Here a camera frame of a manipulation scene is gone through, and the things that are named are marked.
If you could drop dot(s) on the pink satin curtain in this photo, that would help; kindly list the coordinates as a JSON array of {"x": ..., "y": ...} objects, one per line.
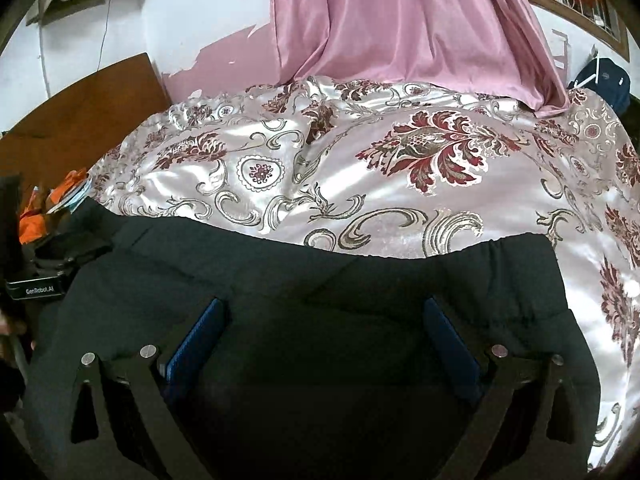
[{"x": 410, "y": 25}]

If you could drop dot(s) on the orange cloth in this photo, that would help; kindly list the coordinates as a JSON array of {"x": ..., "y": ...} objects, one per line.
[{"x": 35, "y": 220}]

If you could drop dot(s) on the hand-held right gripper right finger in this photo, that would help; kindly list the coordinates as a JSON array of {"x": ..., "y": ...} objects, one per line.
[{"x": 447, "y": 340}]

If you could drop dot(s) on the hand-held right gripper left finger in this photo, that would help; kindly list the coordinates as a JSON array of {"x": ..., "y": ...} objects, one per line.
[{"x": 197, "y": 335}]

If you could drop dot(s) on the floral satin bedspread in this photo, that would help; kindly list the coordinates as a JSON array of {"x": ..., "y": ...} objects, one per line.
[{"x": 380, "y": 180}]

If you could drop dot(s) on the brown wooden headboard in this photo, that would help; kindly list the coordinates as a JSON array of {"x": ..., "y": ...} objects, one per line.
[{"x": 85, "y": 115}]

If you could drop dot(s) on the black pants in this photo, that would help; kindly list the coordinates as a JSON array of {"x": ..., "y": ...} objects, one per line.
[{"x": 325, "y": 310}]

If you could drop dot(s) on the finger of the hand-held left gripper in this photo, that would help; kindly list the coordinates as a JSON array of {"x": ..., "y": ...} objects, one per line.
[{"x": 75, "y": 252}]

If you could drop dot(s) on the dark blue backpack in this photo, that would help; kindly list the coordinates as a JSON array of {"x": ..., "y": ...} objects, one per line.
[{"x": 607, "y": 77}]

